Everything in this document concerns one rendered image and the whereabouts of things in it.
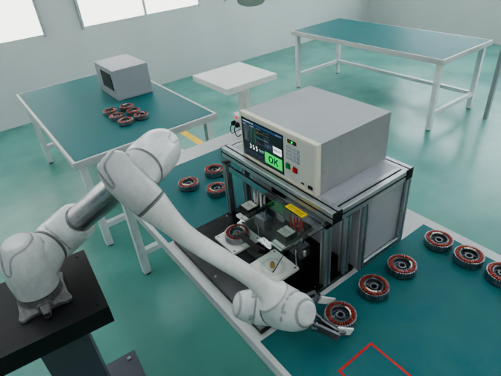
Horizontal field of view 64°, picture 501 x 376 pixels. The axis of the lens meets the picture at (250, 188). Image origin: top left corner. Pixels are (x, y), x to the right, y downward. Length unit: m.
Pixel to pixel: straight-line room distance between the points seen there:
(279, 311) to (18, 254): 0.90
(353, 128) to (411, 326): 0.71
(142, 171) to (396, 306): 1.01
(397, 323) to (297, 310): 0.54
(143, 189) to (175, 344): 1.47
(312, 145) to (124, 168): 0.60
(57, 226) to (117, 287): 1.30
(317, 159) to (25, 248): 1.02
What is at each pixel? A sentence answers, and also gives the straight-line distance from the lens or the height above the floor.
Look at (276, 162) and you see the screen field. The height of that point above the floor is 1.17.
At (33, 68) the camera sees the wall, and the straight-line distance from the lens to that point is 5.85.
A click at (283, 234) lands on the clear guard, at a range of 1.35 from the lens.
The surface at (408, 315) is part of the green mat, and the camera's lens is 1.58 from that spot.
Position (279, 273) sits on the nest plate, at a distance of 1.62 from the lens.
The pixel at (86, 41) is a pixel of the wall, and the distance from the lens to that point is 5.96.
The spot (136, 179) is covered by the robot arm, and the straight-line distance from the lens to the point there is 1.13.
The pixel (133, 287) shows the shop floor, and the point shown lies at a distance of 2.83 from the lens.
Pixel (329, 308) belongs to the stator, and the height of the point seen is 0.79.
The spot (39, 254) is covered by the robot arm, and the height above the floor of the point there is 1.05.
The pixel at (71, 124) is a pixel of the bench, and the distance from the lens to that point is 3.42.
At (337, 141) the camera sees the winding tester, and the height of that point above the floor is 1.30.
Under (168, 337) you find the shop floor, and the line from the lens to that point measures 2.50.
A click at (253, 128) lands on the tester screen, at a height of 1.27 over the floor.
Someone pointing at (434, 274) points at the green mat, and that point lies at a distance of 1.75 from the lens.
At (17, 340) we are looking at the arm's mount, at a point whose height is 0.83.
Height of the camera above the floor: 1.94
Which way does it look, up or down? 33 degrees down
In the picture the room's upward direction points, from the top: 5 degrees counter-clockwise
